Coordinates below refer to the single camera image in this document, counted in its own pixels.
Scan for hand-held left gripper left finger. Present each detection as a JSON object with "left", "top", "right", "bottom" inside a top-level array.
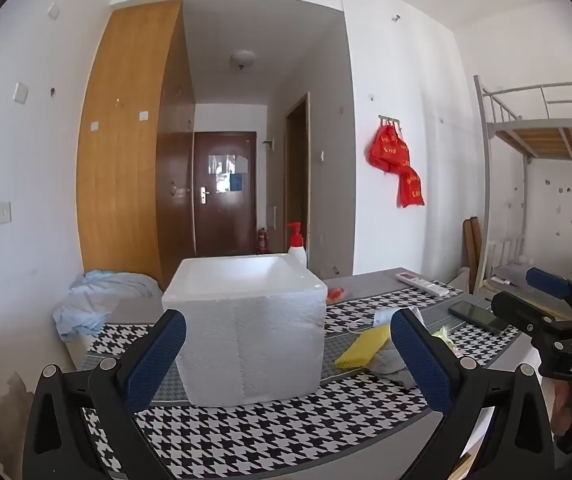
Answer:
[{"left": 22, "top": 308, "right": 187, "bottom": 480}]

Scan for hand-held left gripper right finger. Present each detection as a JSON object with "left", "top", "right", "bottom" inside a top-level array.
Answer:
[{"left": 390, "top": 308, "right": 557, "bottom": 480}]

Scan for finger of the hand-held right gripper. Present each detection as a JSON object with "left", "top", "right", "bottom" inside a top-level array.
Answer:
[
  {"left": 525, "top": 266, "right": 572, "bottom": 321},
  {"left": 491, "top": 291, "right": 572, "bottom": 347}
]

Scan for white tissue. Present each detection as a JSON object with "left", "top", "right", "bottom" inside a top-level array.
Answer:
[{"left": 373, "top": 306, "right": 397, "bottom": 332}]

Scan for yellow foam sponge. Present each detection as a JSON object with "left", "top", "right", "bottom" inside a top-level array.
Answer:
[{"left": 335, "top": 323, "right": 391, "bottom": 370}]

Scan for white foam box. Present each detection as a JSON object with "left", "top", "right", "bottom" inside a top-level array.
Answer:
[{"left": 162, "top": 253, "right": 328, "bottom": 406}]

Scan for person's right hand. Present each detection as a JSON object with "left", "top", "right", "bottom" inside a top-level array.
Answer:
[{"left": 552, "top": 379, "right": 572, "bottom": 437}]

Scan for black smartphone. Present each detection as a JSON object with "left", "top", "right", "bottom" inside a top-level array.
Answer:
[{"left": 448, "top": 300, "right": 511, "bottom": 335}]

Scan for brown wooden boards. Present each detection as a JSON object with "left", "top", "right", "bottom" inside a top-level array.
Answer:
[{"left": 462, "top": 217, "right": 484, "bottom": 295}]

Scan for white remote control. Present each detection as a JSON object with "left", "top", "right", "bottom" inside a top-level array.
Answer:
[{"left": 396, "top": 271, "right": 450, "bottom": 297}]

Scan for light blue cloth pile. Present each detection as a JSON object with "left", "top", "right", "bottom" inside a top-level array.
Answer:
[{"left": 53, "top": 270, "right": 163, "bottom": 343}]

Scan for houndstooth tablecloth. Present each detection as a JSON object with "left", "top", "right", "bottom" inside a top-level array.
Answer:
[{"left": 80, "top": 267, "right": 537, "bottom": 480}]

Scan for metal bunk bed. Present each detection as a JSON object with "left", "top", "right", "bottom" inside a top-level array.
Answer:
[{"left": 473, "top": 75, "right": 572, "bottom": 301}]

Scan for red bag with yellow print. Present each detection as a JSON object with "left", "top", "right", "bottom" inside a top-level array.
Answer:
[
  {"left": 366, "top": 124, "right": 410, "bottom": 174},
  {"left": 397, "top": 165, "right": 425, "bottom": 209}
]

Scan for dark brown entrance door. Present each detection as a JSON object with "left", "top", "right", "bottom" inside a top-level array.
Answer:
[{"left": 194, "top": 131, "right": 257, "bottom": 257}]

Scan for white pump bottle red pump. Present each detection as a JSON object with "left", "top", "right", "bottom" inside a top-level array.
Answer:
[{"left": 287, "top": 222, "right": 307, "bottom": 270}]

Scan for wooden wardrobe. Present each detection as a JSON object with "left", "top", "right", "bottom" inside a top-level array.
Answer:
[{"left": 76, "top": 0, "right": 197, "bottom": 291}]

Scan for ceiling lamp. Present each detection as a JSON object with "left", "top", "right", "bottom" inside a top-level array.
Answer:
[{"left": 229, "top": 50, "right": 257, "bottom": 71}]

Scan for brown side door frame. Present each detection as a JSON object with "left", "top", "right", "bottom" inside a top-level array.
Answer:
[{"left": 285, "top": 92, "right": 311, "bottom": 261}]

